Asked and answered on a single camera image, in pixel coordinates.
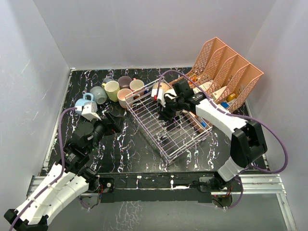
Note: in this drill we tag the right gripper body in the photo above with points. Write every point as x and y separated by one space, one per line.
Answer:
174 105

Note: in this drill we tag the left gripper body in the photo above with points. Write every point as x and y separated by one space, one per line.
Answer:
101 127

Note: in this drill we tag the beige round mug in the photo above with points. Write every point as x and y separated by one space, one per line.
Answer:
163 86

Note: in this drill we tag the light blue mug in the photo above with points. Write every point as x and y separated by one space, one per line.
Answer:
87 97

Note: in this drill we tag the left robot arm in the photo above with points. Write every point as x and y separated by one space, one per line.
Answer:
67 179

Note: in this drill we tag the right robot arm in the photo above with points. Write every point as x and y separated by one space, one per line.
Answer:
247 138

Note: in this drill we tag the grey mug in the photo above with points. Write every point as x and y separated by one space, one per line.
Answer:
100 96

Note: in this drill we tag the yellow-green mug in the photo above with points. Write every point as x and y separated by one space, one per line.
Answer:
111 88

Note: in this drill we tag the purple mug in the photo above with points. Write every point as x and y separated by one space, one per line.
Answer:
124 82

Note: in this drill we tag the pink mug white inside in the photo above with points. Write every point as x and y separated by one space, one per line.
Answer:
137 85

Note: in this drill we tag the peach desk organizer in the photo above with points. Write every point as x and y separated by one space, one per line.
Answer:
231 76

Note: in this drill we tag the white wire dish rack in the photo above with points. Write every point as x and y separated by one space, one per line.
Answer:
170 138

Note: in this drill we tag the black front rail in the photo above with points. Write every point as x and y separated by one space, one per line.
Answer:
160 186

